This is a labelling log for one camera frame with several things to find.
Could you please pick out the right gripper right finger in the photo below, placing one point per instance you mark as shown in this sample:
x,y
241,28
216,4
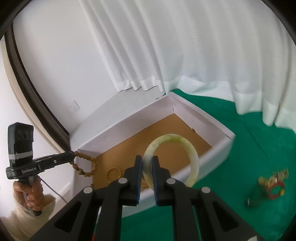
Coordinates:
x,y
198,214

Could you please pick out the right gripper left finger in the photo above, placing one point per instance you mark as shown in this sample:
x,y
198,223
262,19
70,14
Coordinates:
x,y
95,214

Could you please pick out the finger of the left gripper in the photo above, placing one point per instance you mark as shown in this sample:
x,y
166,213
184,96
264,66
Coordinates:
x,y
63,158

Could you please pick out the gold green thin bangle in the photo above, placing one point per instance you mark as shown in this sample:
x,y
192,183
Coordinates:
x,y
113,174

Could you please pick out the pale jade bangle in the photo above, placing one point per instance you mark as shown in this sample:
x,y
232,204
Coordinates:
x,y
185,144

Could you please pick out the cream sweater left forearm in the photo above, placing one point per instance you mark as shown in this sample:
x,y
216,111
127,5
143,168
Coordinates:
x,y
21,225

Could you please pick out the person's left hand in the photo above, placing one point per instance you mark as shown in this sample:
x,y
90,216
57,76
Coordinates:
x,y
30,195

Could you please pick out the white cardboard box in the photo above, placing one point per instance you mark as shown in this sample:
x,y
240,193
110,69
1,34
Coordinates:
x,y
119,131

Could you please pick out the green patterned table cloth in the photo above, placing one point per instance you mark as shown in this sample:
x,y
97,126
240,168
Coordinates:
x,y
258,150

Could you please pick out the white curtain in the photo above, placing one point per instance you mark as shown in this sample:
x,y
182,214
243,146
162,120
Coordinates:
x,y
233,50

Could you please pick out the white wall socket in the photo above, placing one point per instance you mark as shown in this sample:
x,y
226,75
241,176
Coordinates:
x,y
73,107

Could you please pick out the dark door frame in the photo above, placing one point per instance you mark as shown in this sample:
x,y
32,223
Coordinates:
x,y
44,119

